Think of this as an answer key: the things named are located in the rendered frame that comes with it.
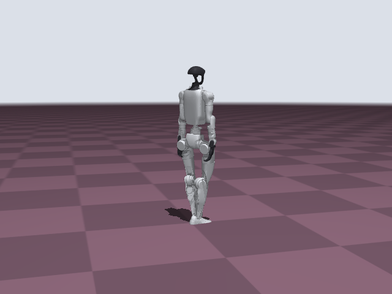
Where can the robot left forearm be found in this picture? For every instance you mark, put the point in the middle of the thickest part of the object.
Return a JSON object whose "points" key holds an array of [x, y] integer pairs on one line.
{"points": [[182, 128]]}

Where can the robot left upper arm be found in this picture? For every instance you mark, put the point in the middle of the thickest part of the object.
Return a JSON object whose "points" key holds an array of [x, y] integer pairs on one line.
{"points": [[181, 106]]}

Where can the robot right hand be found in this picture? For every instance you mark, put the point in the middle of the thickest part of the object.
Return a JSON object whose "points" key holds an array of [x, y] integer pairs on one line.
{"points": [[212, 146]]}

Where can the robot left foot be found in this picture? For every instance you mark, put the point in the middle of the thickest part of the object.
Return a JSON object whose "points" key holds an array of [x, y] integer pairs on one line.
{"points": [[194, 218]]}

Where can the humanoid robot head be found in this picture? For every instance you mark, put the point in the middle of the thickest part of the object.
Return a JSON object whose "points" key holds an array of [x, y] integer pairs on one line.
{"points": [[196, 71]]}

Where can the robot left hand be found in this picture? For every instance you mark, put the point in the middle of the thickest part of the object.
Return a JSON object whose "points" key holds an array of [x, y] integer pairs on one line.
{"points": [[179, 152]]}

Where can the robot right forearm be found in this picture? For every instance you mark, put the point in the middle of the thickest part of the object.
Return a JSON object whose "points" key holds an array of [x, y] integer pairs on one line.
{"points": [[211, 130]]}

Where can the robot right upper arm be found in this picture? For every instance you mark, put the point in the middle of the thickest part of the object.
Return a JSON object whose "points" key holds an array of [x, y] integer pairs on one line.
{"points": [[208, 97]]}

